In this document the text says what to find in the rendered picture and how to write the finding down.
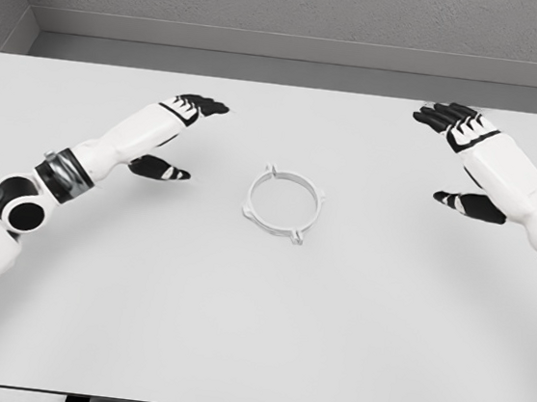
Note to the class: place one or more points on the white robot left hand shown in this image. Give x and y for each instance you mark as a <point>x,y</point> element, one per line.
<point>153,122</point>

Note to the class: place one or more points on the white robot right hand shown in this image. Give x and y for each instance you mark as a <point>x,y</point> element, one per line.
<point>500,169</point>

